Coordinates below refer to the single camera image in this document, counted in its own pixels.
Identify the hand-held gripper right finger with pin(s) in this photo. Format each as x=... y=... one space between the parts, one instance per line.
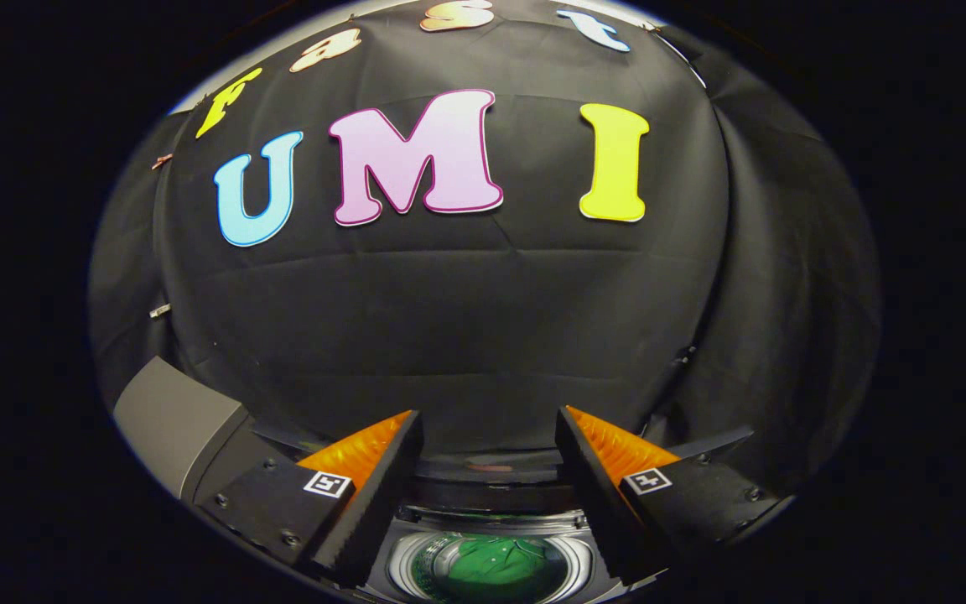
x=588 y=495

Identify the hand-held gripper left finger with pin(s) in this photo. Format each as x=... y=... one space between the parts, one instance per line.
x=378 y=503

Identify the green polo shirt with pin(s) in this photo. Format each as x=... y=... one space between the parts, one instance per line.
x=500 y=569

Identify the black backdrop cloth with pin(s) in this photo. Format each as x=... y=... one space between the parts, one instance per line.
x=449 y=335

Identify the grey cabinet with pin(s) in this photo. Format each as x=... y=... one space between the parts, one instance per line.
x=173 y=419

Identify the white cloth clip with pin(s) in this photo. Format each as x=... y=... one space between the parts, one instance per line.
x=160 y=311

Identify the pink cloth clip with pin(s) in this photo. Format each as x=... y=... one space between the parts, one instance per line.
x=162 y=160

